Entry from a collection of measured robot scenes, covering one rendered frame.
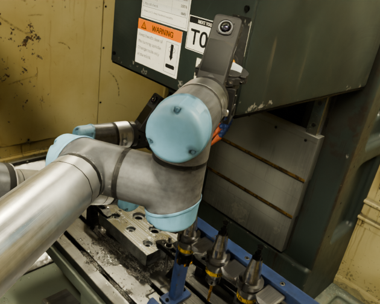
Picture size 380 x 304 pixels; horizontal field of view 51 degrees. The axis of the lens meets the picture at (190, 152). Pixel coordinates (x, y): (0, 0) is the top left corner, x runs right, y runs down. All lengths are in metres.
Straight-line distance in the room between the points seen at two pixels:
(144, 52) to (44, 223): 0.65
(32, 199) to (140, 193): 0.15
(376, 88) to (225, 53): 0.85
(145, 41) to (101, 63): 1.22
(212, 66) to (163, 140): 0.20
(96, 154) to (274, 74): 0.47
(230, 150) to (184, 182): 1.19
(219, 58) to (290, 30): 0.29
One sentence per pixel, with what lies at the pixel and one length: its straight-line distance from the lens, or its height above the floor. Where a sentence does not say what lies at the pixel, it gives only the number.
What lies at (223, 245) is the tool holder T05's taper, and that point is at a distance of 1.04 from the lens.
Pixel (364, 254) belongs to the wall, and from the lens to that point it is 2.00.
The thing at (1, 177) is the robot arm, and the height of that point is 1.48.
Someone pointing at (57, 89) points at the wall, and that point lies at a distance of 2.13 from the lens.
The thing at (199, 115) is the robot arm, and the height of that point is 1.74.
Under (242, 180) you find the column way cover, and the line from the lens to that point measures 1.69.
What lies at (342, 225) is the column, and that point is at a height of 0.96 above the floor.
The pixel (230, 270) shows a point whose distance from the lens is 1.05.
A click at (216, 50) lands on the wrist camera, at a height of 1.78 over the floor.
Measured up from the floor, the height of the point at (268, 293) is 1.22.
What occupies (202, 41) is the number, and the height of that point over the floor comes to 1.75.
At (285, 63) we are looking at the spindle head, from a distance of 0.91.
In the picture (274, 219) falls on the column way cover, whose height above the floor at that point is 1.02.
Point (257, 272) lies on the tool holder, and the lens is 1.00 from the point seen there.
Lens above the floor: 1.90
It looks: 25 degrees down
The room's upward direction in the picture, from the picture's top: 9 degrees clockwise
